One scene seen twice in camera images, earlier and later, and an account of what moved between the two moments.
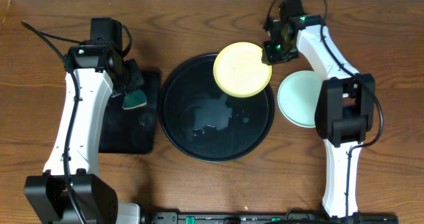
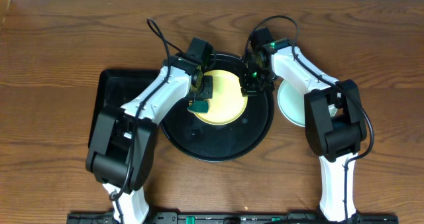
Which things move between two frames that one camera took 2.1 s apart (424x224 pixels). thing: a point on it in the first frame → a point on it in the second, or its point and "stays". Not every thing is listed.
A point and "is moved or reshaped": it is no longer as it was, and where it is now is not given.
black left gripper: [133, 81] → [203, 89]
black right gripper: [271, 57] → [248, 89]
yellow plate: [239, 71] is moved or reshaped
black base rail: [182, 217] stays
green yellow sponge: [134, 99] → [199, 107]
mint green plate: [297, 97] stays
